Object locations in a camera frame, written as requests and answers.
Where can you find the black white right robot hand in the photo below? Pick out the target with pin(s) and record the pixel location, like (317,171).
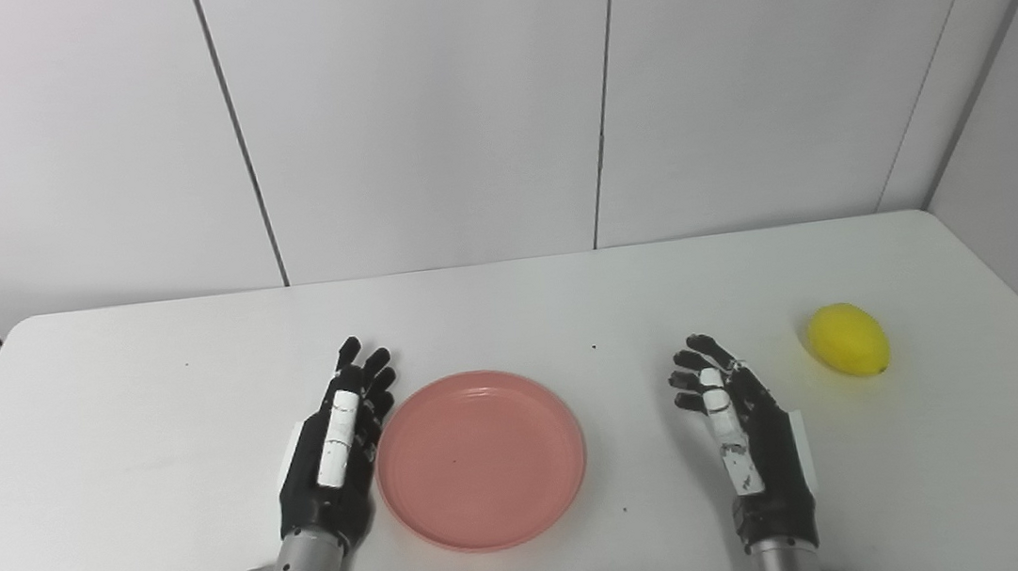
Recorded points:
(775,475)

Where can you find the yellow lemon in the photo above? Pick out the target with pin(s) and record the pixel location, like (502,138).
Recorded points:
(848,340)

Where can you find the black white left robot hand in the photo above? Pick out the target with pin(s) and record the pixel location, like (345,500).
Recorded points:
(314,504)

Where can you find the pink round plate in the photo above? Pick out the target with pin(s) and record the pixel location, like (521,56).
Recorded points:
(480,463)

